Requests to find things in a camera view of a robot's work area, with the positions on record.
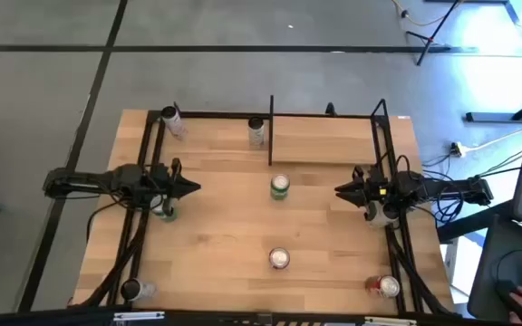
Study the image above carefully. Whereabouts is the green Sprite can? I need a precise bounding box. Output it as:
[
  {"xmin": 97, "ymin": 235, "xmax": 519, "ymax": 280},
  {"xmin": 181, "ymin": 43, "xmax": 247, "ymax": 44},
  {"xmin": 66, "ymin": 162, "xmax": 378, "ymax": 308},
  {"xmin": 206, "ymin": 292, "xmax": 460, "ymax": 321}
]
[
  {"xmin": 151, "ymin": 195, "xmax": 179, "ymax": 223},
  {"xmin": 269, "ymin": 173, "xmax": 291, "ymax": 201}
]

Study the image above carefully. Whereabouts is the black cable bundle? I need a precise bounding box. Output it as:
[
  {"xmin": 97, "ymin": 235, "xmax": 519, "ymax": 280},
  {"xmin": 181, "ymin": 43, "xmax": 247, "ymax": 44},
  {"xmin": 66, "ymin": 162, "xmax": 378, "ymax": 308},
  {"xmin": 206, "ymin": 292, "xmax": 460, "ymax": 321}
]
[{"xmin": 422, "ymin": 153, "xmax": 467, "ymax": 225}]

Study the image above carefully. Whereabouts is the yellow floor cable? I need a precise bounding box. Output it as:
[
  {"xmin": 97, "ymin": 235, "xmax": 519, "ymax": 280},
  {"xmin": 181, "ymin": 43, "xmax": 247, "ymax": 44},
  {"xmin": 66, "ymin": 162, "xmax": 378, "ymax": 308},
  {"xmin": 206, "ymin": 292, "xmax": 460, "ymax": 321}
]
[{"xmin": 391, "ymin": 0, "xmax": 449, "ymax": 27}]

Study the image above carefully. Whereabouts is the white power cable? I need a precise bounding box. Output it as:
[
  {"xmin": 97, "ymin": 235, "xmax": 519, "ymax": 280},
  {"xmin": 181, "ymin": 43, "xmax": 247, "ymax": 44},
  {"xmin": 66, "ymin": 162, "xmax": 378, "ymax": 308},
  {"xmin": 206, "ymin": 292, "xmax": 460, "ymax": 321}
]
[{"xmin": 462, "ymin": 128, "xmax": 522, "ymax": 153}]

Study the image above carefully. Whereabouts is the black desk base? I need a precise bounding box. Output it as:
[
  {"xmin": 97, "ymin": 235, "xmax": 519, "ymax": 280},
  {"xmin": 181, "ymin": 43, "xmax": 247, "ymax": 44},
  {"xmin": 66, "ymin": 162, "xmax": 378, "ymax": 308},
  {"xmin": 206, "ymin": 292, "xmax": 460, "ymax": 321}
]
[{"xmin": 464, "ymin": 90, "xmax": 522, "ymax": 124}]

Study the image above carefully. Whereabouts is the slim silver beverage can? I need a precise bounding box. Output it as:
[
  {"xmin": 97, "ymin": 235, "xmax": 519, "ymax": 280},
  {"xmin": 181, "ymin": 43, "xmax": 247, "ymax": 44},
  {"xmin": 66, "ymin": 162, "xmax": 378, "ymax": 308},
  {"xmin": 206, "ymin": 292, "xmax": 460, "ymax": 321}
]
[
  {"xmin": 363, "ymin": 201, "xmax": 401, "ymax": 229},
  {"xmin": 247, "ymin": 116, "xmax": 266, "ymax": 147},
  {"xmin": 159, "ymin": 105, "xmax": 189, "ymax": 140},
  {"xmin": 120, "ymin": 277, "xmax": 158, "ymax": 302}
]

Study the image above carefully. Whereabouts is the black overhead beam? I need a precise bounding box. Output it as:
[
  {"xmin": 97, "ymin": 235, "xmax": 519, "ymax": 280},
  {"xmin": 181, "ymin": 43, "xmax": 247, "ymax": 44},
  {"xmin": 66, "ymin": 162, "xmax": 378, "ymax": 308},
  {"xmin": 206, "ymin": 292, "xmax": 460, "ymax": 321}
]
[{"xmin": 0, "ymin": 306, "xmax": 522, "ymax": 326}]

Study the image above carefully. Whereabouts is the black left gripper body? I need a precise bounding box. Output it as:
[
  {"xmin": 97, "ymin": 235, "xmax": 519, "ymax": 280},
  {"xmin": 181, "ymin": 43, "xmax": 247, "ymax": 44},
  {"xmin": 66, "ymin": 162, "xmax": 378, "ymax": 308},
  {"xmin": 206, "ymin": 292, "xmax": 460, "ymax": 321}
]
[{"xmin": 150, "ymin": 158, "xmax": 183, "ymax": 215}]

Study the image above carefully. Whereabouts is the black metal table frame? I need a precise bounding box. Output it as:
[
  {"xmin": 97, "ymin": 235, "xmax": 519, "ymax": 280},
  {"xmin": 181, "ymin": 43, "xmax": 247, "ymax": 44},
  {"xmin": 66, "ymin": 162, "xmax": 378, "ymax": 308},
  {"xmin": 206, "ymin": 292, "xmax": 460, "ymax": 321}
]
[{"xmin": 68, "ymin": 97, "xmax": 461, "ymax": 318}]

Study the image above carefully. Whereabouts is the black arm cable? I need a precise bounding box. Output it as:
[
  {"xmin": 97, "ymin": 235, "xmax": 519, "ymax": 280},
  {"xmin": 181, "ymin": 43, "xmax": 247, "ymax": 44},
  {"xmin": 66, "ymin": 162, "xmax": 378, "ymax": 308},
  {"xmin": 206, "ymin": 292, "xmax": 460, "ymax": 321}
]
[{"xmin": 85, "ymin": 200, "xmax": 122, "ymax": 244}]

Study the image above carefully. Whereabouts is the black computer mouse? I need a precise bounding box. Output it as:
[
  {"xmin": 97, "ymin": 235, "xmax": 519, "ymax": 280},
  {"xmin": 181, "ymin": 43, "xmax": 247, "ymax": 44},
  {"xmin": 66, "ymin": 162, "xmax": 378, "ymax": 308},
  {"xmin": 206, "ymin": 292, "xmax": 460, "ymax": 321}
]
[{"xmin": 495, "ymin": 279, "xmax": 522, "ymax": 323}]

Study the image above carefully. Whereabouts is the black tripod stand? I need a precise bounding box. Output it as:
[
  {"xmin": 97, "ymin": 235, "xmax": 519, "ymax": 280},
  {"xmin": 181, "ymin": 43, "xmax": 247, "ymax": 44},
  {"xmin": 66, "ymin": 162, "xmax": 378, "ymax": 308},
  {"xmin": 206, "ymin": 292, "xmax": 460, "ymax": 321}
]
[{"xmin": 404, "ymin": 0, "xmax": 453, "ymax": 67}]

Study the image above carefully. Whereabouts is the silver beam bracket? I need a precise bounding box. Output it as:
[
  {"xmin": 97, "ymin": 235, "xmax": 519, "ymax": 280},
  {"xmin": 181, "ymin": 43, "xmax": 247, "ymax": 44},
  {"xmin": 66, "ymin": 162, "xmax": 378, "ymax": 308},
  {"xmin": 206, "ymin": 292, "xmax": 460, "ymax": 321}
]
[
  {"xmin": 112, "ymin": 311, "xmax": 166, "ymax": 323},
  {"xmin": 362, "ymin": 316, "xmax": 419, "ymax": 326}
]

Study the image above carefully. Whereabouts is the red Coca-Cola can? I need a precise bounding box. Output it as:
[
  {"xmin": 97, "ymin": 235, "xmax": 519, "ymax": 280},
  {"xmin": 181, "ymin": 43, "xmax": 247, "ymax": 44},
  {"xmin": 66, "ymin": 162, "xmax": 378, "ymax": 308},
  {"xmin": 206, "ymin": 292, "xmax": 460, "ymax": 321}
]
[
  {"xmin": 364, "ymin": 274, "xmax": 401, "ymax": 299},
  {"xmin": 268, "ymin": 246, "xmax": 292, "ymax": 271}
]

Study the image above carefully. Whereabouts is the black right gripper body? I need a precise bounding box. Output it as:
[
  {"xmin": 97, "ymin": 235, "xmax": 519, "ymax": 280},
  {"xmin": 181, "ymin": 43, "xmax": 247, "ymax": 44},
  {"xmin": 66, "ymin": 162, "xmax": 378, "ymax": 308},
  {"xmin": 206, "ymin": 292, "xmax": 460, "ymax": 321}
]
[{"xmin": 354, "ymin": 165, "xmax": 401, "ymax": 209}]

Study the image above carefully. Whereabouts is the black shelf divider panel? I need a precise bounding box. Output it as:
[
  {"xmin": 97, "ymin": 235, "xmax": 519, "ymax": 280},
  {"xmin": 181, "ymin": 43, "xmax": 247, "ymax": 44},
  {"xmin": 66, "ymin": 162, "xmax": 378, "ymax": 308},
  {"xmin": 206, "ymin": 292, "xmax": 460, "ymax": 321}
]
[{"xmin": 267, "ymin": 94, "xmax": 276, "ymax": 167}]

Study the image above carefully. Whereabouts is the grey desk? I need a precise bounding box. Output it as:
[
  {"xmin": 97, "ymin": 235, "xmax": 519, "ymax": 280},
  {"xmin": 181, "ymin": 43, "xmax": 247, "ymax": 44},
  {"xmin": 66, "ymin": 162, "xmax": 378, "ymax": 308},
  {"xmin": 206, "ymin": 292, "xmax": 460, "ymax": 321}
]
[{"xmin": 467, "ymin": 215, "xmax": 522, "ymax": 325}]

